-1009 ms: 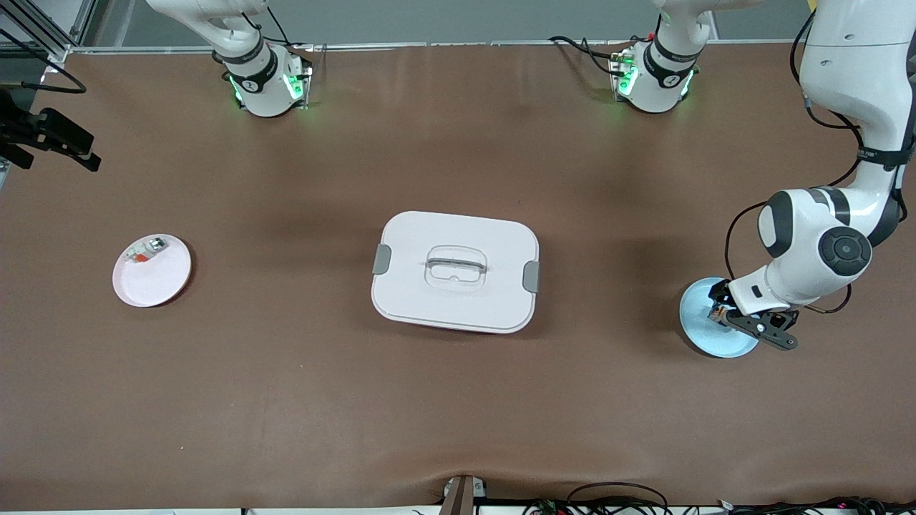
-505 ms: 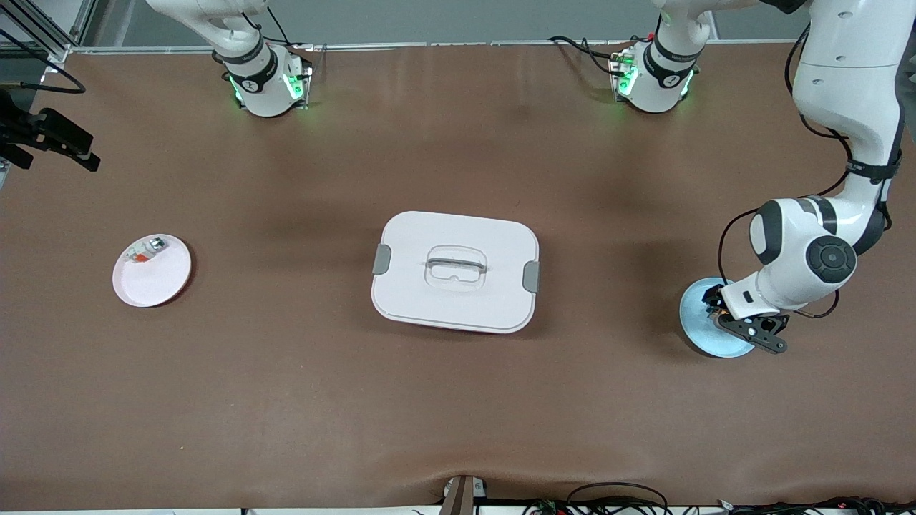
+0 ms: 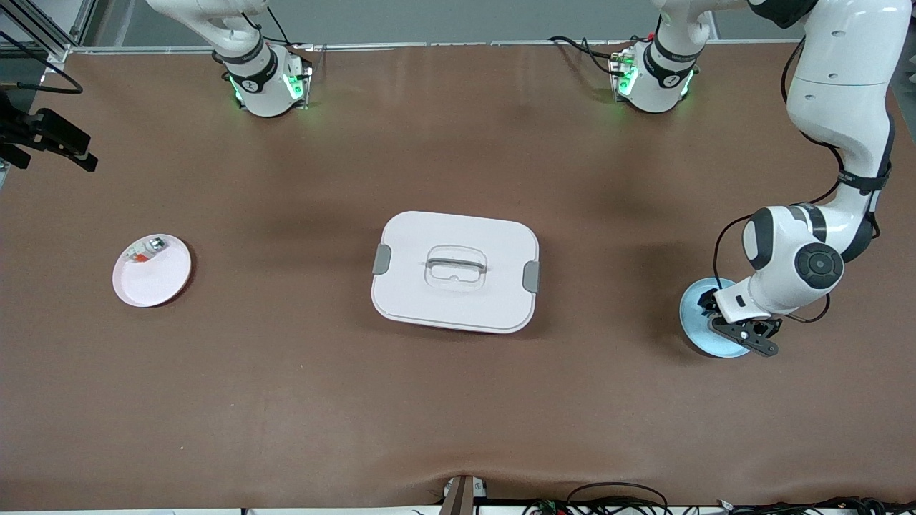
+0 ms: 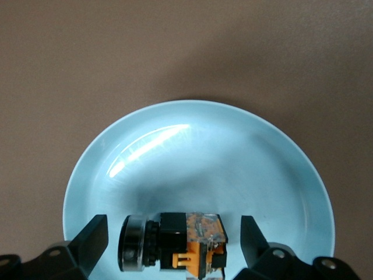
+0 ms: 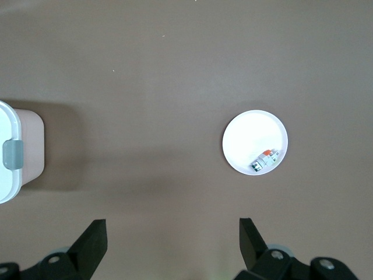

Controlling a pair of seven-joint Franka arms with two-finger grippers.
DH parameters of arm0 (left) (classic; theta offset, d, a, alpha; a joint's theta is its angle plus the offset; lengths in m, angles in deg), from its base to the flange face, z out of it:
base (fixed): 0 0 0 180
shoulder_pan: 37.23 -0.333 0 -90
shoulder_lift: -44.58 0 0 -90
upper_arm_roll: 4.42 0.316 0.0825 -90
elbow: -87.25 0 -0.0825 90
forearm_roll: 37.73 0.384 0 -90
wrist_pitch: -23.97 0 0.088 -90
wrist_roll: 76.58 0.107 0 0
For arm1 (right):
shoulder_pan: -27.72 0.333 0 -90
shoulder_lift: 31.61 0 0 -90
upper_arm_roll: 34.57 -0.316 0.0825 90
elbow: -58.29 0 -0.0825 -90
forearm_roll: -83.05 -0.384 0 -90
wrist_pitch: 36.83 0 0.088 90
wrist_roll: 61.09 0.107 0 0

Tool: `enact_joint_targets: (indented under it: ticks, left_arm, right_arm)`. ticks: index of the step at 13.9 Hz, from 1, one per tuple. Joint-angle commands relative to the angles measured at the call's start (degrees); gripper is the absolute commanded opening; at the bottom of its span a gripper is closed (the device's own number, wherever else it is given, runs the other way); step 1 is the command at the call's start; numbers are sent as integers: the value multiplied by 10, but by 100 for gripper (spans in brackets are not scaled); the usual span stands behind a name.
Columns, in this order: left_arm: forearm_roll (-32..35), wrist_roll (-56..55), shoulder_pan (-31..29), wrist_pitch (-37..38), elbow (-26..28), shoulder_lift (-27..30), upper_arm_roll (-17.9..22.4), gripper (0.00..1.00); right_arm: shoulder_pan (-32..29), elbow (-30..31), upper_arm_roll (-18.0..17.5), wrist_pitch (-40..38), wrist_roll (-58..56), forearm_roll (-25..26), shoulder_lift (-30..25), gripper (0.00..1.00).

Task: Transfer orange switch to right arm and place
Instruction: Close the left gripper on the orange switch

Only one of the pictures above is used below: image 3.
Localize light blue round plate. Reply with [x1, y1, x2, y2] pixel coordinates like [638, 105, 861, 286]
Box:
[678, 278, 764, 358]

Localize small silver orange part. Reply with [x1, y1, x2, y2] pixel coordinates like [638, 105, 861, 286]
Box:
[125, 238, 167, 264]

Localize pale pink round plate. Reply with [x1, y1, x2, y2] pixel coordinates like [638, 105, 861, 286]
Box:
[112, 233, 193, 308]

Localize white lidded box grey latches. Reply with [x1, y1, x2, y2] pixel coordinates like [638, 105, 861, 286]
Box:
[371, 210, 540, 335]

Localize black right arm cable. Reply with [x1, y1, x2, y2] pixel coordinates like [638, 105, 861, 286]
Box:
[0, 30, 84, 95]

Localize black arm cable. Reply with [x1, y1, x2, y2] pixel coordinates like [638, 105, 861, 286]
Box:
[713, 36, 882, 324]
[0, 30, 84, 95]

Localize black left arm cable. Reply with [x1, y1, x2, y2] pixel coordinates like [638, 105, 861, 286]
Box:
[713, 36, 882, 324]

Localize aluminium frame post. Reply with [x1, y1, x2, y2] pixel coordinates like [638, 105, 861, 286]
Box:
[0, 0, 97, 62]

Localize black cable bundle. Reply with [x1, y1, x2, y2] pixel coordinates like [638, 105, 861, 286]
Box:
[522, 481, 916, 515]

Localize black base cable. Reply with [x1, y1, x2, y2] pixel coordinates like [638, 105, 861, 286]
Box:
[547, 34, 625, 74]

